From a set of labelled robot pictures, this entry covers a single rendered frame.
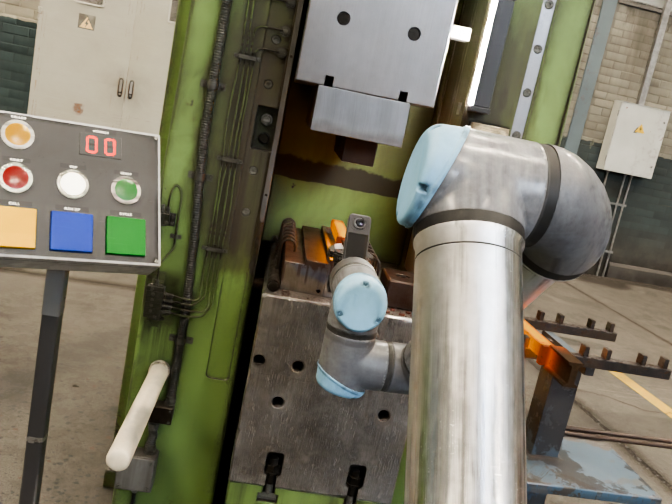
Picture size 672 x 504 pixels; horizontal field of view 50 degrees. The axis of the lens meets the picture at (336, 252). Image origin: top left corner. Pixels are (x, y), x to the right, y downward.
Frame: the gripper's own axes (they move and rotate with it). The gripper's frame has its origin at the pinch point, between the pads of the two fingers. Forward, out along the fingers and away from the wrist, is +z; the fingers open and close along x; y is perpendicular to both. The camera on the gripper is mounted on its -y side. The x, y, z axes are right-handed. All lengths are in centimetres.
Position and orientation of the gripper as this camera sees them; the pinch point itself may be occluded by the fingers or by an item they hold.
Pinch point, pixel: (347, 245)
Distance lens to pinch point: 154.9
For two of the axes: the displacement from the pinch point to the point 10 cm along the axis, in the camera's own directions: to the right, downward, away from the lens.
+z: -0.6, -2.3, 9.7
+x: 9.8, 1.8, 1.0
